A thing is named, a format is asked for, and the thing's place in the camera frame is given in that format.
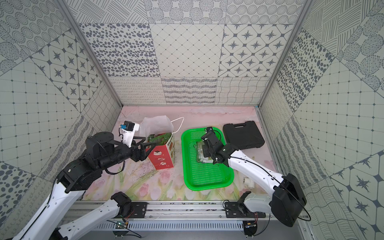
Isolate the black plastic tool case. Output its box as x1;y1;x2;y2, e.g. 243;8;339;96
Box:
223;121;265;150

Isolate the red green condiment packet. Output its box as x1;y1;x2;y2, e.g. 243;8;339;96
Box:
148;133;172;146

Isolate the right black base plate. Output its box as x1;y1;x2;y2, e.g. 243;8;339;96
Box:
223;201;266;219

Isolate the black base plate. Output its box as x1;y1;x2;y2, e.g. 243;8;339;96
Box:
223;201;266;219
117;202;148;219

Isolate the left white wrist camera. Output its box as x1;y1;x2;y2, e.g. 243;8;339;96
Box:
119;121;140;148

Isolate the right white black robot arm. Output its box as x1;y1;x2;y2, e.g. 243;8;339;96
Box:
201;128;308;227

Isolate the white red paper gift bag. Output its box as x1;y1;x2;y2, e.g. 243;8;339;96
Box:
140;115;185;170

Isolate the aluminium mounting rail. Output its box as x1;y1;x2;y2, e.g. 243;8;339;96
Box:
61;200;310;223

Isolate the green plastic basket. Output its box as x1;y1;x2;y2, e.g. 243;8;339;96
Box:
181;128;235;191

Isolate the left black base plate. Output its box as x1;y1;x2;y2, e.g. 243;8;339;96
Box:
117;202;148;219

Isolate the white crumpled tissue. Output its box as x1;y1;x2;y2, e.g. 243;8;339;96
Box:
243;178;255;189

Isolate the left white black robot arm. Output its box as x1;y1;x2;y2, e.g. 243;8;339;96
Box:
14;132;157;240

